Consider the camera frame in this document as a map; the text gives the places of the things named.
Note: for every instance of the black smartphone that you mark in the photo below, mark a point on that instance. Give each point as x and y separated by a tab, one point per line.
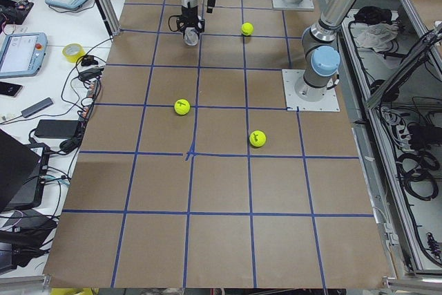
10	89

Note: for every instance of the tennis ball near gripper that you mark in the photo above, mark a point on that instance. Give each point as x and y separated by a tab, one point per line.
182	107

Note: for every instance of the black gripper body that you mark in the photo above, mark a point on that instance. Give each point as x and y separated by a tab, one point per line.
189	13

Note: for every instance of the black power adapter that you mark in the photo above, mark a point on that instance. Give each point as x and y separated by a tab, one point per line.
56	129

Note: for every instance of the tennis ball front left corner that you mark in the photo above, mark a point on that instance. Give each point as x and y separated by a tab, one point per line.
257	138

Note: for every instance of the grey teach pendant near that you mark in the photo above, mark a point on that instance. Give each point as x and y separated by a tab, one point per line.
22	54

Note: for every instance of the white crumpled cloth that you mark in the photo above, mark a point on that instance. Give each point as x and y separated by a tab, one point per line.
377	37

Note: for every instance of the yellow tape roll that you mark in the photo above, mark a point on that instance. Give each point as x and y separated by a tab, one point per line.
73	52

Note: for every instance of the grey usb hub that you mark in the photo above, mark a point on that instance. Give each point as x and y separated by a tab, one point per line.
37	107

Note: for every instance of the black laptop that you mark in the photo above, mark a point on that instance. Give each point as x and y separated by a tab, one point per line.
23	167

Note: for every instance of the tennis ball front centre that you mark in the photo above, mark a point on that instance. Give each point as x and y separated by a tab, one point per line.
247	29

